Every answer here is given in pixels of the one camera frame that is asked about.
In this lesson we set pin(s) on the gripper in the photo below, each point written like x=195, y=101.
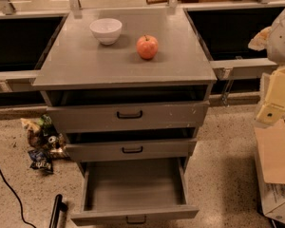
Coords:
x=282, y=40

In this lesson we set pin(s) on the grey bottom drawer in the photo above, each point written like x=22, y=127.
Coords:
x=134, y=192

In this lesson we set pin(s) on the grey drawer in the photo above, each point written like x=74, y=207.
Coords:
x=120, y=117
x=133, y=150
x=134, y=192

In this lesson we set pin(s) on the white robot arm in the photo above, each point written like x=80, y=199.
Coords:
x=272, y=39

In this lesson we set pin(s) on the grey drawer cabinet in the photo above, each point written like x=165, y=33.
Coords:
x=79, y=70

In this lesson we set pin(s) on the grey top drawer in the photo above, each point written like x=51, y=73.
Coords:
x=120, y=117

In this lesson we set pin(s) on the grey middle drawer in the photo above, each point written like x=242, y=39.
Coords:
x=133, y=150

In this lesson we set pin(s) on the cardboard box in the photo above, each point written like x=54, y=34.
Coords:
x=270, y=168

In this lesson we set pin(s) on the red apple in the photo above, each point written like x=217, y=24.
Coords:
x=147, y=47

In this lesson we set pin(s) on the wooden stick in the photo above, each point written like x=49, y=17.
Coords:
x=151, y=2

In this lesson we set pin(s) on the white ceramic bowl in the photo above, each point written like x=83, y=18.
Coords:
x=106, y=30

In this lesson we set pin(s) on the green snack bag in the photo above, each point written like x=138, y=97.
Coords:
x=46, y=125

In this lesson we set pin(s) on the blue snack bag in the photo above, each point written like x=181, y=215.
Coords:
x=40, y=160

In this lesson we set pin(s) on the brown snack bag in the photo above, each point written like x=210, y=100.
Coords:
x=34, y=133

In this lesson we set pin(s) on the right grey counter frame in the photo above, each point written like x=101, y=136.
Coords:
x=224, y=34

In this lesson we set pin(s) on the grey counter frame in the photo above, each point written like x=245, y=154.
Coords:
x=25, y=41
x=224, y=34

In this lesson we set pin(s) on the left grey counter frame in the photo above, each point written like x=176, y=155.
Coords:
x=25, y=41

